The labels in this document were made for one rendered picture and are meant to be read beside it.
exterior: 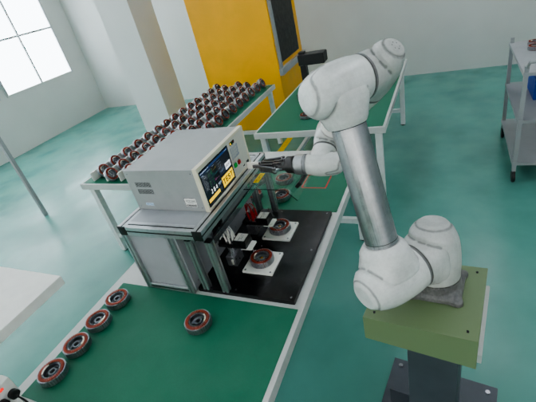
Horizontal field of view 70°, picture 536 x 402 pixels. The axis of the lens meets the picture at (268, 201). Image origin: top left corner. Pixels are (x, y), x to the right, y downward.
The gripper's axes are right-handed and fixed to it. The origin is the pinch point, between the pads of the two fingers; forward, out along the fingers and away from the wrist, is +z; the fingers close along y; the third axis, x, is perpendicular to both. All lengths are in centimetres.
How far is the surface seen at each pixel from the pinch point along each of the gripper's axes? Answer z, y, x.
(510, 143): -130, 218, -99
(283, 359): -29, -65, -43
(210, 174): 9.4, -20.8, 7.2
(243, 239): 2.2, -22.2, -26.0
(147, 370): 21, -82, -43
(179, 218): 22.4, -34.0, -6.5
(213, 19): 193, 326, 35
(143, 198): 43, -29, 0
